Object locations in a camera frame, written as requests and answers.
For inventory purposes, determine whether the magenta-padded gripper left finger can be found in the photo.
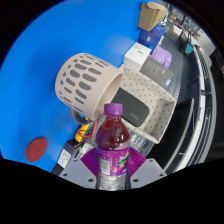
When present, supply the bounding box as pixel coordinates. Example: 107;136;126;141
59;148;100;190

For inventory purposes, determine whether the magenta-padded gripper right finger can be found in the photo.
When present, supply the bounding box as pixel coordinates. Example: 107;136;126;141
125;147;167;190

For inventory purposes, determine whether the purple-capped clear drink bottle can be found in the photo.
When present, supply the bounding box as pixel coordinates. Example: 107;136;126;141
94;102;132;192

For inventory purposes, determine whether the black box with white label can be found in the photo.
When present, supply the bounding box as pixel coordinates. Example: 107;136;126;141
56;139;83;170

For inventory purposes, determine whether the flat round red coaster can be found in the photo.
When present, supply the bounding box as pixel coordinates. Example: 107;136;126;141
25;137;49;163

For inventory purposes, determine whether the black workbench shelf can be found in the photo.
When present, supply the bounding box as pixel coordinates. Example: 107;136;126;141
146;43;221;174

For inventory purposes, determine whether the black rectangular speaker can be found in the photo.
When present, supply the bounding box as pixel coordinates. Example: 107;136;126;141
110;87;151;128

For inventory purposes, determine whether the beige perforated storage tray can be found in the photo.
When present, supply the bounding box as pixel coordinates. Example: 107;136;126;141
109;64;178;145

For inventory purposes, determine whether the beige patterned mug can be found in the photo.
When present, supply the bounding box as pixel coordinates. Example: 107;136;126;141
54;52;124;126

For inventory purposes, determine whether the dark grey flat package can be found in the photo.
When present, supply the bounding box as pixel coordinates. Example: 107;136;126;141
139;55;175;90

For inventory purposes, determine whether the purple bag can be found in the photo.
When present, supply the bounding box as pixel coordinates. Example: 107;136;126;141
150;44;174;69

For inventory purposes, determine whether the blue box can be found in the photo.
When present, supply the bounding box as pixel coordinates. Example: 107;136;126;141
137;24;167;51

